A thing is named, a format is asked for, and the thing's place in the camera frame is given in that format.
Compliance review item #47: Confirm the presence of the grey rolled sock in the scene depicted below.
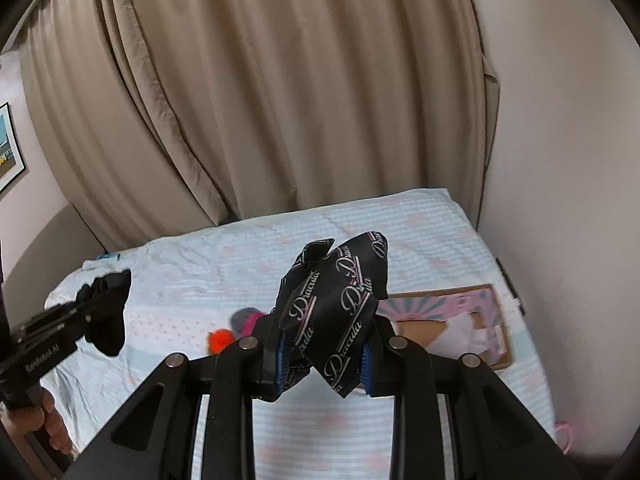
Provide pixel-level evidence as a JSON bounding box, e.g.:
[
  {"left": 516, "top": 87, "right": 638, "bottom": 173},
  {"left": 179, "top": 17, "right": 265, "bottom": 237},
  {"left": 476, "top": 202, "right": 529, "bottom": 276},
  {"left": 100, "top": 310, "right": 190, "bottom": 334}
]
[{"left": 230, "top": 308, "right": 262, "bottom": 339}]

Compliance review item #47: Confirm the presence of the white paper in box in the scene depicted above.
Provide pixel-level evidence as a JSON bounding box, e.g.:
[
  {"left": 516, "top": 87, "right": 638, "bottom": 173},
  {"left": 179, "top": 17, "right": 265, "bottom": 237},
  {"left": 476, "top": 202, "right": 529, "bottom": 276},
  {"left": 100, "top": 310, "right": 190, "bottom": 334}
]
[{"left": 426, "top": 313, "right": 489, "bottom": 359}]

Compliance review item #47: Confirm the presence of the person's left hand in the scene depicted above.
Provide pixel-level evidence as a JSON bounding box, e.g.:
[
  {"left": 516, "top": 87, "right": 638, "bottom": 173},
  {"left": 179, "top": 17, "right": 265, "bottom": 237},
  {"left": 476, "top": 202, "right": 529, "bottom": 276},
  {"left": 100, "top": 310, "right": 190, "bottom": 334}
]
[{"left": 1, "top": 388, "right": 73, "bottom": 458}]

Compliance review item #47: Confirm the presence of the black printed cloth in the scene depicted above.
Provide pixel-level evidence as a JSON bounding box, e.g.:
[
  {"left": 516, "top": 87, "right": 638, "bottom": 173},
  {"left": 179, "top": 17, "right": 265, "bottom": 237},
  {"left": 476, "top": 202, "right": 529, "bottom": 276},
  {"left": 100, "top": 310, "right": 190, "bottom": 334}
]
[{"left": 252, "top": 231, "right": 388, "bottom": 402}]

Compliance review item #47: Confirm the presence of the framed wall picture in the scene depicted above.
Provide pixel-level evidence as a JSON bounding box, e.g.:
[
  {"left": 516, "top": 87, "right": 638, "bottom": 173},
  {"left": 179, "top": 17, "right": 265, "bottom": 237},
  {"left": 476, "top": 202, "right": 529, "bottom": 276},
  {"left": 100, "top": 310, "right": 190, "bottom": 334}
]
[{"left": 0, "top": 103, "right": 26, "bottom": 193}]

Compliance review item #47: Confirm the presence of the cardboard box with pink lining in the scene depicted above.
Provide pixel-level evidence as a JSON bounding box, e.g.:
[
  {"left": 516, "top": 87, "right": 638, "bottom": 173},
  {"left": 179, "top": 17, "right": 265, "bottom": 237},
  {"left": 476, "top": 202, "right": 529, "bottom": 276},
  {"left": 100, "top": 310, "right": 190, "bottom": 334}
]
[{"left": 378, "top": 284, "right": 513, "bottom": 370}]

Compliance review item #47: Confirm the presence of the beige curtain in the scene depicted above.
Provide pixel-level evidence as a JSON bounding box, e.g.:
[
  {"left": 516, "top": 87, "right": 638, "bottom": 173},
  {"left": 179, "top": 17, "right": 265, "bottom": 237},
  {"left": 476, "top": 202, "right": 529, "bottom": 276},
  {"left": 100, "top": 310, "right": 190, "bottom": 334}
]
[{"left": 18, "top": 0, "right": 499, "bottom": 250}]

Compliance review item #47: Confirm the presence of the light blue checkered bedsheet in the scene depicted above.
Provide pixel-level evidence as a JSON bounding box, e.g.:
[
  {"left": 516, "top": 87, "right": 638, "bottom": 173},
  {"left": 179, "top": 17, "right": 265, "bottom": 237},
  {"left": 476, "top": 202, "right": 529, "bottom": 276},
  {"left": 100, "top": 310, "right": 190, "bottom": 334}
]
[{"left": 44, "top": 188, "right": 555, "bottom": 479}]

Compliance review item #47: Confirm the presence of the orange pompom toy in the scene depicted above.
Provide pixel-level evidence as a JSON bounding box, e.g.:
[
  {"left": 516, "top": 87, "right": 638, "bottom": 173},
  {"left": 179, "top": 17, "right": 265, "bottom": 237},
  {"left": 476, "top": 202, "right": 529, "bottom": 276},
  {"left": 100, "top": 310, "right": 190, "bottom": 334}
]
[{"left": 207, "top": 328, "right": 235, "bottom": 356}]

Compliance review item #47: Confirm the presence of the magenta pouch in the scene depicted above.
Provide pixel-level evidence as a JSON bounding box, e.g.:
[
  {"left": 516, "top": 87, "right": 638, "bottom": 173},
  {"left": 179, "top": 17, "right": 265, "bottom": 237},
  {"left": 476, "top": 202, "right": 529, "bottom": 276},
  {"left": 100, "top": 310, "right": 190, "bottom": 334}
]
[{"left": 243, "top": 312, "right": 265, "bottom": 337}]

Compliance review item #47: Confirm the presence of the black sock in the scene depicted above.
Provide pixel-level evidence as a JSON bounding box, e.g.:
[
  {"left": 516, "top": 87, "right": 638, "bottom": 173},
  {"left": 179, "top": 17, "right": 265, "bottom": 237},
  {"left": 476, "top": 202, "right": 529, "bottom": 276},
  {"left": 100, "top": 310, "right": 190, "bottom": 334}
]
[{"left": 80, "top": 269, "right": 132, "bottom": 358}]

